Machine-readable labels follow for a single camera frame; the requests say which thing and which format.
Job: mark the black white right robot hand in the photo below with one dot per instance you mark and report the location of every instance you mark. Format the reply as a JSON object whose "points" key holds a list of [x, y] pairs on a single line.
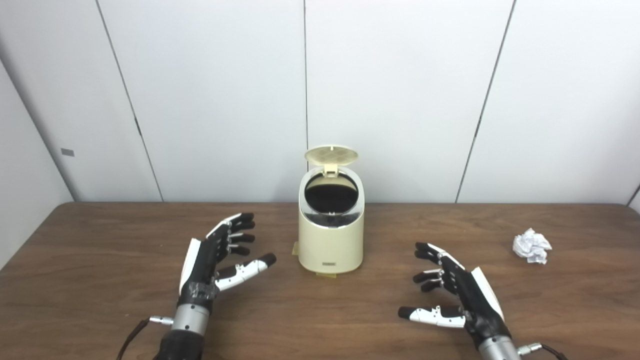
{"points": [[475, 300]]}

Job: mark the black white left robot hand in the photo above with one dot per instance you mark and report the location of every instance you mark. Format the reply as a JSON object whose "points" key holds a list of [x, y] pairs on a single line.
{"points": [[202, 265]]}

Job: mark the white paper ball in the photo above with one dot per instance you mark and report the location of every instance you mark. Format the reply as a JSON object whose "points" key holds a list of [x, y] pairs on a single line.
{"points": [[531, 245]]}

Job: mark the cream-colored bin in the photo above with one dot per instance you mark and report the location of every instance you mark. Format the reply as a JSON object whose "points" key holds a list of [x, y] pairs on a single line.
{"points": [[331, 245]]}

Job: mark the round cream bin lid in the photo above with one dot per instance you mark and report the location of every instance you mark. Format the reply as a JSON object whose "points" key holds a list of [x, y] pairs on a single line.
{"points": [[331, 155]]}

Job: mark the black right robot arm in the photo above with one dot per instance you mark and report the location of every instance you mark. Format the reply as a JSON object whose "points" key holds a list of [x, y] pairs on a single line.
{"points": [[500, 350]]}

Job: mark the small grey wall label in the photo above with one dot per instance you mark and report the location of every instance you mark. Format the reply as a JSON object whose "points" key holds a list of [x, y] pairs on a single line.
{"points": [[67, 152]]}

